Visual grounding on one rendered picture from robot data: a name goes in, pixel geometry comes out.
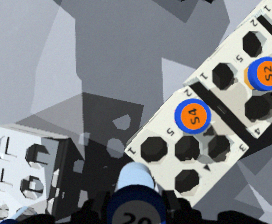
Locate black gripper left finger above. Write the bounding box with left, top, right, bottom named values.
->
left=15, top=191, right=110, bottom=224

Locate white tube rack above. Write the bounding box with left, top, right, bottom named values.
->
left=0, top=123, right=70, bottom=222

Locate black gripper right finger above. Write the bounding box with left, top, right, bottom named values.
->
left=162, top=190, right=268, bottom=224

